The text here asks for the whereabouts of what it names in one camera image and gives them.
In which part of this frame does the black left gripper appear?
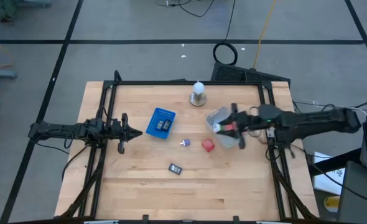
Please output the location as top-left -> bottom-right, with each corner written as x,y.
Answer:
110,113 -> 143,154

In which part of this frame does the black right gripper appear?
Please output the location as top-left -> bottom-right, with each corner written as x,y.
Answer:
216,103 -> 256,150

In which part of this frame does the red cube power adapter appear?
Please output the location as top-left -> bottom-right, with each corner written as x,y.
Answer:
201,138 -> 216,153

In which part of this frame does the grey plastic bin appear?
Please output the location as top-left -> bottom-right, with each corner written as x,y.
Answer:
205,106 -> 249,149

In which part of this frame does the blue plastic basket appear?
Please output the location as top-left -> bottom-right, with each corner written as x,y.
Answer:
146,107 -> 177,140

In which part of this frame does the white bulb on brass base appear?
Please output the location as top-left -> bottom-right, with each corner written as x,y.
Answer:
188,80 -> 207,107

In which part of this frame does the white paper sheet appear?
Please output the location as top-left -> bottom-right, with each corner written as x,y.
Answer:
313,151 -> 346,196

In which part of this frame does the yellow round object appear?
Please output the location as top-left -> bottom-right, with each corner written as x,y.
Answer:
323,195 -> 340,213

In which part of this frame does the grey computer case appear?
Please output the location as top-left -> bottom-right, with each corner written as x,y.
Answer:
337,160 -> 367,224

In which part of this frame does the green backpack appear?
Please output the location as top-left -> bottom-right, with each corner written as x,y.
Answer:
0,0 -> 16,21

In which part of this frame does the black aluminium table frame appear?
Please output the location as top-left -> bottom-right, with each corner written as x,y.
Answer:
57,70 -> 320,224

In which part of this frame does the black coiled cable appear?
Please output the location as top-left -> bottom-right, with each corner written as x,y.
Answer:
213,0 -> 239,66

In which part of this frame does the yellow cable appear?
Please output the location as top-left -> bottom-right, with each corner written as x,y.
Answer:
252,0 -> 277,70

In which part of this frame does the white cable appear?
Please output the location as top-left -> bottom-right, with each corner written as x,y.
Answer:
312,100 -> 367,124

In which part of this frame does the grey metal base plate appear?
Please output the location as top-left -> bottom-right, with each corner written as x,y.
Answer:
0,67 -> 18,80

